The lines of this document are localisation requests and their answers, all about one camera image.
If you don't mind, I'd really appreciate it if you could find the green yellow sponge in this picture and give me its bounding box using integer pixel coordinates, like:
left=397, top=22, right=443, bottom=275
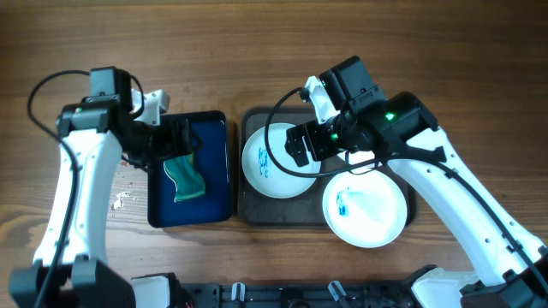
left=164, top=154, right=206, bottom=202

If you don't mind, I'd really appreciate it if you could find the white plate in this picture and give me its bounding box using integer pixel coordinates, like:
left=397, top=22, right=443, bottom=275
left=337, top=151, right=382, bottom=175
left=322, top=171, right=408, bottom=248

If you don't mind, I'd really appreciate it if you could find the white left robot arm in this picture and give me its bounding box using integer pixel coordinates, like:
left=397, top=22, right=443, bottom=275
left=9, top=67, right=202, bottom=307

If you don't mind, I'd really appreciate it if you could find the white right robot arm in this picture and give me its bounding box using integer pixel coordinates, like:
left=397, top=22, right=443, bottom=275
left=285, top=56, right=547, bottom=307

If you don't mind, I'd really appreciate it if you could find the dark brown serving tray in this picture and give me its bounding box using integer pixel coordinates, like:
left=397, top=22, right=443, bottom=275
left=237, top=107, right=418, bottom=228

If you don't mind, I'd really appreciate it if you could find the blue water tray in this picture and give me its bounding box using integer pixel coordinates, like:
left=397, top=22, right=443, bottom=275
left=147, top=110, right=233, bottom=228

